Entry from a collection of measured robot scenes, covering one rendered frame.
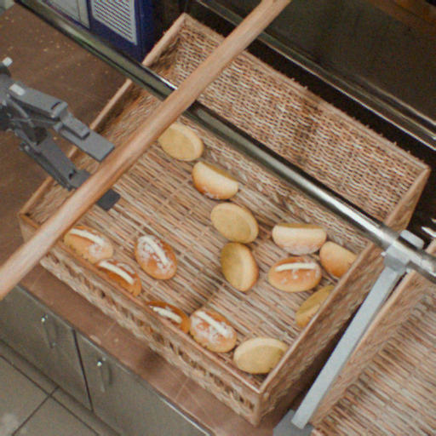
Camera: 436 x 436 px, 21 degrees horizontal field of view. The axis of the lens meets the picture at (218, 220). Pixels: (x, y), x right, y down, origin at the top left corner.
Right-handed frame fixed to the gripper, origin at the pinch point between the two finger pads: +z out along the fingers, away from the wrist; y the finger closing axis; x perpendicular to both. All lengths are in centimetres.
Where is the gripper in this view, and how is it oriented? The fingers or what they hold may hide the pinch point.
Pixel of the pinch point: (101, 173)
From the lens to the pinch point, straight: 154.2
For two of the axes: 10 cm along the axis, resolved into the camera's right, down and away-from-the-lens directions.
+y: -0.1, 5.1, 8.6
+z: 7.8, 5.4, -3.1
